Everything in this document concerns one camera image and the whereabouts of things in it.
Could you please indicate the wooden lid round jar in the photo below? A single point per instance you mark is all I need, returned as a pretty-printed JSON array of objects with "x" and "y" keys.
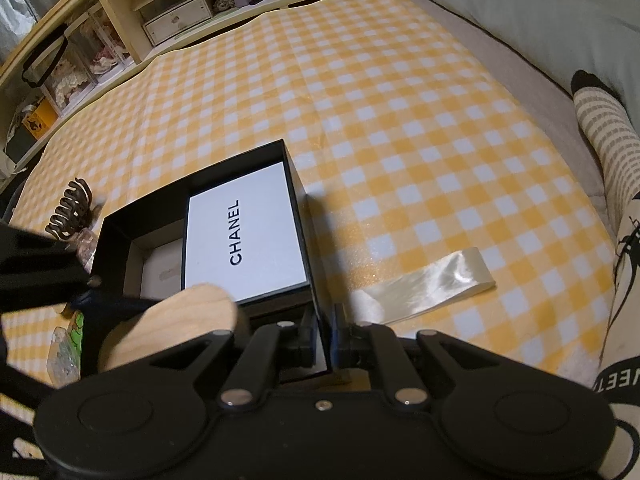
[{"x": 175, "y": 320}]

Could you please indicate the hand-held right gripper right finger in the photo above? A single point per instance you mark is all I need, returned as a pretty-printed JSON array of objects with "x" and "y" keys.
[{"x": 339, "y": 340}]

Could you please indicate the brown hair claw clip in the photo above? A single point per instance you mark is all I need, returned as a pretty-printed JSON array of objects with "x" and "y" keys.
[{"x": 65, "y": 215}]

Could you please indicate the clear pouch with green print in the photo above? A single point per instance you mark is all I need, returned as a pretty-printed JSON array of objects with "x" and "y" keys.
[{"x": 70, "y": 345}]

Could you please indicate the yellow checked cloth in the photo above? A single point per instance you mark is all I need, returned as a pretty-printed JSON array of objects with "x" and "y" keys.
[{"x": 400, "y": 135}]

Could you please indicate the person's leg in striped sock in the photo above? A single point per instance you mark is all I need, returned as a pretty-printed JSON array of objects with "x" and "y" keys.
[{"x": 607, "y": 130}]

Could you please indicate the cream printed clothing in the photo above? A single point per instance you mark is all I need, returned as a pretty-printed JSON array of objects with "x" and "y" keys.
[{"x": 625, "y": 320}]

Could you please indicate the clear storage bins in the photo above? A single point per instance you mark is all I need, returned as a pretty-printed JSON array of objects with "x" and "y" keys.
[{"x": 95, "y": 60}]

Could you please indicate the pink glitter hair clip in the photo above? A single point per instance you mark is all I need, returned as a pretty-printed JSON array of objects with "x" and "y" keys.
[{"x": 86, "y": 252}]

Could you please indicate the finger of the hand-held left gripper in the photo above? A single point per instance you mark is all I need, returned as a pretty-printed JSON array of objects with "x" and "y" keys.
[{"x": 115, "y": 303}]

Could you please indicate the cream satin ribbon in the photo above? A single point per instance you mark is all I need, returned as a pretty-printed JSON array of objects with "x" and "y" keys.
[{"x": 435, "y": 285}]

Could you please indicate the dark storage bin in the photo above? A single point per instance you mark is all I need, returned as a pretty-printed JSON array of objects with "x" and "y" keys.
[{"x": 19, "y": 142}]

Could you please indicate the white lidded black box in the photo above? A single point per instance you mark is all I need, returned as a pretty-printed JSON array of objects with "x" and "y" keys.
[{"x": 270, "y": 240}]

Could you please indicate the black cardboard box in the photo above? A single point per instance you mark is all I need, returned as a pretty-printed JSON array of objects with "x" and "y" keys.
[{"x": 305, "y": 220}]

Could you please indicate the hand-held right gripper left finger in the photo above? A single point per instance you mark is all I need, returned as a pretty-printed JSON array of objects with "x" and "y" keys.
[{"x": 306, "y": 340}]

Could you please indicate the yellow box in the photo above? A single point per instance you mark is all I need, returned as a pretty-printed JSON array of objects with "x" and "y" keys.
[{"x": 40, "y": 120}]

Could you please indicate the cream shelving unit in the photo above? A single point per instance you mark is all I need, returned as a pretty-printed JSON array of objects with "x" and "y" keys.
[{"x": 115, "y": 25}]

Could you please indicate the clear bag with black trim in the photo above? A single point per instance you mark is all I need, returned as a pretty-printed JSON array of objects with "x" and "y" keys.
[{"x": 45, "y": 60}]

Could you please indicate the white drawer organizer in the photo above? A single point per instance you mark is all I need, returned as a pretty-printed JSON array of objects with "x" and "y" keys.
[{"x": 172, "y": 17}]

